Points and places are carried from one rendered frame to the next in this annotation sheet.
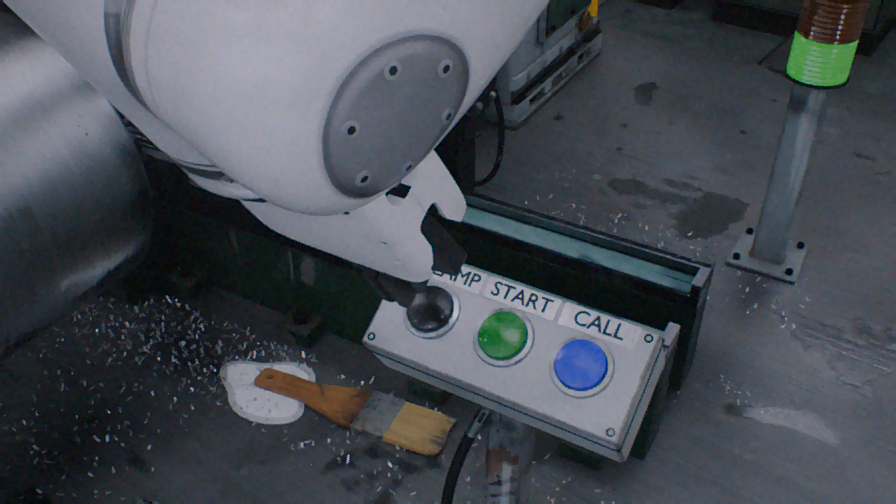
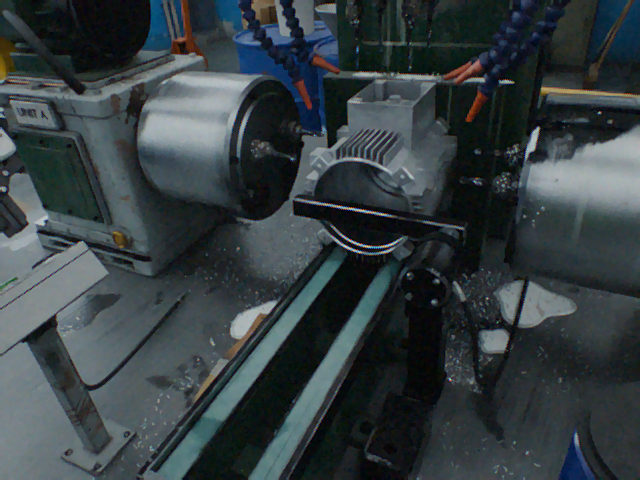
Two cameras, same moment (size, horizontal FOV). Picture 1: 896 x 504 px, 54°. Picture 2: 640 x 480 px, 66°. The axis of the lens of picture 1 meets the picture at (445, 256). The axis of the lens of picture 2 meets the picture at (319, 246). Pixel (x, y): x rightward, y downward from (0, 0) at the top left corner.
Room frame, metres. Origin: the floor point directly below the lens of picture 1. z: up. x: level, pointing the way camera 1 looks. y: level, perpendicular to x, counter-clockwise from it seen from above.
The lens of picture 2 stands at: (0.72, -0.47, 1.37)
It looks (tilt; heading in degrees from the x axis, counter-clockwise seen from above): 34 degrees down; 89
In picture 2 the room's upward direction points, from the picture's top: 5 degrees counter-clockwise
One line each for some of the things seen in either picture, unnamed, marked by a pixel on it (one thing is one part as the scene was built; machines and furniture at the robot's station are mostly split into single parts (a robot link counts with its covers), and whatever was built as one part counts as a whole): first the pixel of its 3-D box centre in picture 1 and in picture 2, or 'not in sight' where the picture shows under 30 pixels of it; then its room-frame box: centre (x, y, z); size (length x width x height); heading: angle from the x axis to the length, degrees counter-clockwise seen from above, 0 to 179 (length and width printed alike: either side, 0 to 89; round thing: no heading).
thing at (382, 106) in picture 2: not in sight; (392, 115); (0.87, 0.27, 1.11); 0.12 x 0.11 x 0.07; 60
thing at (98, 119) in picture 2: not in sight; (118, 154); (0.33, 0.54, 0.99); 0.35 x 0.31 x 0.37; 150
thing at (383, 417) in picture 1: (350, 405); (238, 356); (0.59, 0.09, 0.80); 0.21 x 0.05 x 0.01; 66
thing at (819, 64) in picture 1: (821, 55); not in sight; (0.84, -0.38, 1.05); 0.06 x 0.06 x 0.04
